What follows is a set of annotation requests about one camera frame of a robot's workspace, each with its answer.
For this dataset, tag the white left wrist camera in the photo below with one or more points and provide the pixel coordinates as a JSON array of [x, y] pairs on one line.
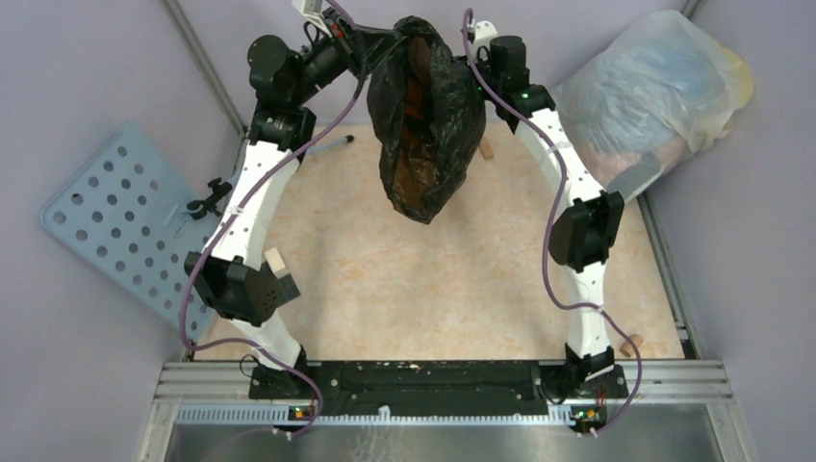
[[314, 13]]

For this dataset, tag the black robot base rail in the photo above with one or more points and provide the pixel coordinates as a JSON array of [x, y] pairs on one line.
[[430, 388]]

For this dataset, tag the large translucent trash bag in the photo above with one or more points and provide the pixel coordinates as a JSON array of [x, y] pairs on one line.
[[661, 92]]

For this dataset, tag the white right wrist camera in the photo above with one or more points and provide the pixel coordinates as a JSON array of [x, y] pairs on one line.
[[481, 33]]

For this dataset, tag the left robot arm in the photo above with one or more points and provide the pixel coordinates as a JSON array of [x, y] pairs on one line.
[[231, 273]]

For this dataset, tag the white cable comb strip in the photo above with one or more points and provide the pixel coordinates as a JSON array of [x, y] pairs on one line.
[[282, 415]]

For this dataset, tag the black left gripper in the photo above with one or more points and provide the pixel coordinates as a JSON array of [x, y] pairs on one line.
[[359, 47]]

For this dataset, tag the light blue perforated board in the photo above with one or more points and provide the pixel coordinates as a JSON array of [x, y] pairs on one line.
[[125, 214]]

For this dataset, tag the light blue tripod stand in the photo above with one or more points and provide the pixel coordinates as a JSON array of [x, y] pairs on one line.
[[200, 208]]

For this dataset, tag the white cube block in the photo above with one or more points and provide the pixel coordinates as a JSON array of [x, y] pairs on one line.
[[276, 263]]

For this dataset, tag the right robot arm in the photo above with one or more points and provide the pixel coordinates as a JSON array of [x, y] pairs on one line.
[[584, 218]]

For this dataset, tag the dark grey flat plate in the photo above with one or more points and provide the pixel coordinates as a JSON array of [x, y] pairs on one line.
[[286, 289]]

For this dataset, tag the black trash bag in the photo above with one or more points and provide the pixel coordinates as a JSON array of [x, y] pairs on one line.
[[428, 113]]

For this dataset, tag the flat wooden block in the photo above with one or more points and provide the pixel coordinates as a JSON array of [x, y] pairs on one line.
[[486, 149]]

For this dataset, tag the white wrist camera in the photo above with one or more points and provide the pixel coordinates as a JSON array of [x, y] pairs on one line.
[[314, 13], [481, 33]]

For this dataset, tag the wooden cylinder block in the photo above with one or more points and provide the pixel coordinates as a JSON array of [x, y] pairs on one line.
[[628, 347]]

